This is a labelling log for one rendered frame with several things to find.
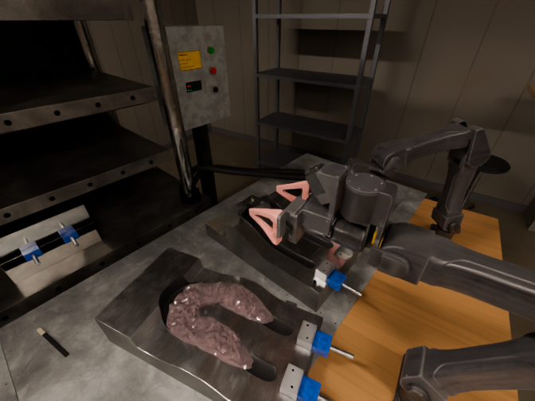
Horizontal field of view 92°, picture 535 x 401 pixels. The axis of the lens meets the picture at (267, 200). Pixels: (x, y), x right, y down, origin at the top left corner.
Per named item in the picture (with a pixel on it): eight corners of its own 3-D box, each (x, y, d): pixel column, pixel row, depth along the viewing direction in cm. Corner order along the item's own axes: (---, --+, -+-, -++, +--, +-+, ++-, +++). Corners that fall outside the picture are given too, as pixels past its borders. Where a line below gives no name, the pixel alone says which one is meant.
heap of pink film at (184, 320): (277, 310, 69) (278, 292, 65) (246, 380, 56) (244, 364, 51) (197, 278, 78) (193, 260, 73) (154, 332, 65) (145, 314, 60)
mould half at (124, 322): (321, 328, 71) (326, 305, 65) (288, 444, 52) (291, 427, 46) (175, 270, 88) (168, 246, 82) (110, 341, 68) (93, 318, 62)
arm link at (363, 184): (335, 191, 36) (431, 219, 31) (355, 166, 42) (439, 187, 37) (326, 250, 43) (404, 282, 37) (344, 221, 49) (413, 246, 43)
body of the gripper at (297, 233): (287, 212, 43) (329, 228, 40) (313, 185, 50) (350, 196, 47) (286, 241, 47) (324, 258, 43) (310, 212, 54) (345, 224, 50)
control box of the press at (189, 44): (245, 258, 197) (228, 25, 112) (214, 284, 178) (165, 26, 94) (225, 245, 209) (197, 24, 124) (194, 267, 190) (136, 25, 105)
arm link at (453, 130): (385, 157, 68) (500, 123, 67) (369, 143, 75) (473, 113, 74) (384, 193, 75) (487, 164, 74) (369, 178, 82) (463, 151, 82)
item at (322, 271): (363, 295, 73) (367, 282, 69) (355, 307, 70) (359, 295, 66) (322, 270, 80) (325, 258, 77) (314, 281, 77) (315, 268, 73)
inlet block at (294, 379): (345, 401, 56) (349, 391, 52) (340, 428, 52) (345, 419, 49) (287, 373, 60) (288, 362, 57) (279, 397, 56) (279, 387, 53)
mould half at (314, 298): (356, 260, 91) (364, 231, 83) (316, 313, 75) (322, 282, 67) (252, 205, 118) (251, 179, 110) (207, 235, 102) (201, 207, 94)
